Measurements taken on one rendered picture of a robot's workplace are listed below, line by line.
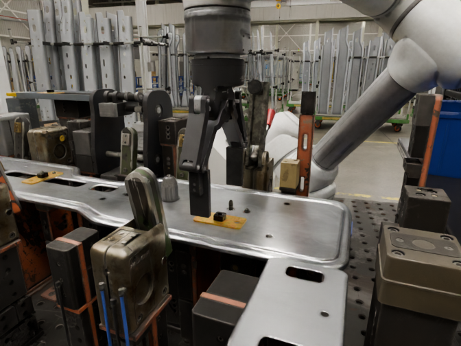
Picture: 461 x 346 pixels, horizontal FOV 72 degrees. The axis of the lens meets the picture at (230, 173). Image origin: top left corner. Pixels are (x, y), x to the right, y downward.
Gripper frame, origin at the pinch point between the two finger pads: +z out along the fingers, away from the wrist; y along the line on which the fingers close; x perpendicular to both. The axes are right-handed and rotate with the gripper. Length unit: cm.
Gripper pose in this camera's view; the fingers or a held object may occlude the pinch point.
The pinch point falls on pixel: (219, 191)
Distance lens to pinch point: 51.1
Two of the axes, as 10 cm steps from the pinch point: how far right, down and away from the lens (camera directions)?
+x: -9.3, -1.1, 3.5
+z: 0.0, 9.5, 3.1
